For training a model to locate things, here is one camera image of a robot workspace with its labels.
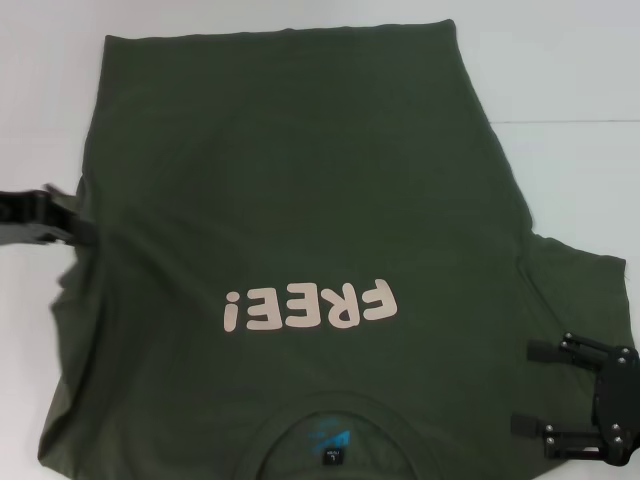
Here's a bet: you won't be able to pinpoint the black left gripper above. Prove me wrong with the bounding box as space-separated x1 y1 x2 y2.
0 185 98 249

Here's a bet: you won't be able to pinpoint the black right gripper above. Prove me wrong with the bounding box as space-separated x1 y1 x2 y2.
510 331 640 467

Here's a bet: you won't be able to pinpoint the dark green FREE t-shirt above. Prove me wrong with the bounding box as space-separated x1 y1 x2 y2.
37 18 630 480

